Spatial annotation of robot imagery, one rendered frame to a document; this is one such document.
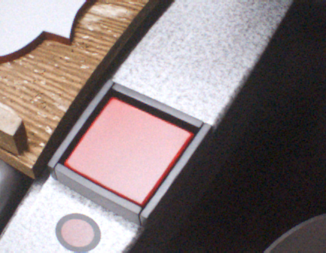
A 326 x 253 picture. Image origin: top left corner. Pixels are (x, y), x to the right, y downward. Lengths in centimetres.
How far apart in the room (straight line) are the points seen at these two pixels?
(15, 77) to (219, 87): 14
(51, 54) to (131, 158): 10
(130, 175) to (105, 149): 2
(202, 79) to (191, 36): 4
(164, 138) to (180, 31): 10
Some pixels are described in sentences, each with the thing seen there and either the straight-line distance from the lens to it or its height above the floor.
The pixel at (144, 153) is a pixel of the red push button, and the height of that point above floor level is 93.
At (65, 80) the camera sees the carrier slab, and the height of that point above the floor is 94.
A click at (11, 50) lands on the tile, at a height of 95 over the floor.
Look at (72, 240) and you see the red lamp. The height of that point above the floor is 92.
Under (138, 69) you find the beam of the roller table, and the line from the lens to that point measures 61.
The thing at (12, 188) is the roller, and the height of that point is 91.
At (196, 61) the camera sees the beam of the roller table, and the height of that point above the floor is 91.
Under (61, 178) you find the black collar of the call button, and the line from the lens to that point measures 55.
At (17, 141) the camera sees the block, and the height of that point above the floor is 95.
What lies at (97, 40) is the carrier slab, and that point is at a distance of 60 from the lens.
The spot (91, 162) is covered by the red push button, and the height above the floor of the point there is 93.
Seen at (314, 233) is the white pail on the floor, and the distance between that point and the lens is 120.
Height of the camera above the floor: 139
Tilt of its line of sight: 55 degrees down
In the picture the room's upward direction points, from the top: 6 degrees counter-clockwise
